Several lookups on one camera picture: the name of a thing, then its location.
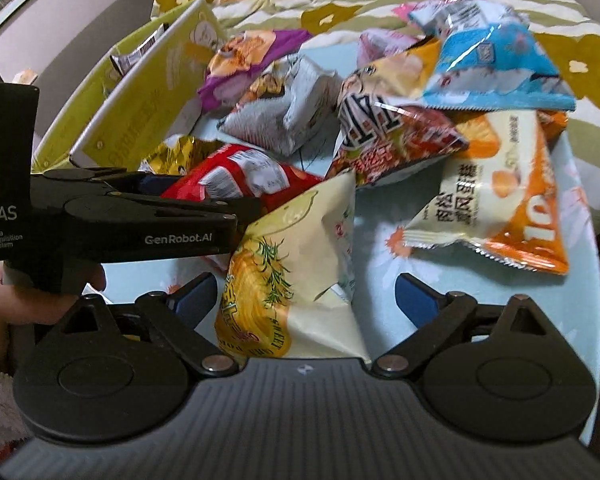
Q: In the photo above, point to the grey bed headboard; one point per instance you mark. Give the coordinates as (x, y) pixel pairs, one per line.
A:
(80, 50)

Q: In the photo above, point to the gold foil snack packet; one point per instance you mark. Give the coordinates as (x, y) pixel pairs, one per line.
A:
(177, 155)

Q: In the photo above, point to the blue white snack packet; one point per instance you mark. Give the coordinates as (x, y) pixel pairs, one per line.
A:
(500, 65)

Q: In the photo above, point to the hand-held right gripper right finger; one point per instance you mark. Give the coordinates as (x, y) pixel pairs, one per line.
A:
(420, 297)

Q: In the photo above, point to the person's left hand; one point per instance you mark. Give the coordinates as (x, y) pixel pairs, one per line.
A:
(20, 320)

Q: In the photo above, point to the purple snack packet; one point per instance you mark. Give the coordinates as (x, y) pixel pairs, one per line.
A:
(252, 57)

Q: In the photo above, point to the red black printed snack packet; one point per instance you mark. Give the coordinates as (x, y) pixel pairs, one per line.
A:
(385, 135)

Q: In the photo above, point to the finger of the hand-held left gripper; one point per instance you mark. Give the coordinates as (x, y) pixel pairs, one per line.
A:
(110, 182)
(155, 232)

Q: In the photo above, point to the small pink snack packet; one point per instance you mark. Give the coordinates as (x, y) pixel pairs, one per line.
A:
(380, 45)

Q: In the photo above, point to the pink printed snack packet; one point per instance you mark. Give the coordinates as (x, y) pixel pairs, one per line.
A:
(452, 12)

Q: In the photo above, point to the yellow lemon chips packet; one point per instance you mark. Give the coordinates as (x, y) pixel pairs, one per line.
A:
(285, 280)

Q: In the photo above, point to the striped floral blanket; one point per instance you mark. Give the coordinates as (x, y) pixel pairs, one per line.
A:
(360, 0)

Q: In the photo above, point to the silver brown snack wrapper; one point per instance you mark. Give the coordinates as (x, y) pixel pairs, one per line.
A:
(136, 54)

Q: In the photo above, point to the yellow green cardboard box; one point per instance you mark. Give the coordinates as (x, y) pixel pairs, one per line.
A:
(145, 110)

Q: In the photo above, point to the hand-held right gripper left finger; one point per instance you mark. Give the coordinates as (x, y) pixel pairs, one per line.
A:
(194, 297)

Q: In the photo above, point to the cream orange cake packet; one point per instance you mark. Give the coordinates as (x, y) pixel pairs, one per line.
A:
(505, 185)

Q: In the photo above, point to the silver grey snack packet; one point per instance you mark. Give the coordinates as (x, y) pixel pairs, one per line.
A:
(287, 110)

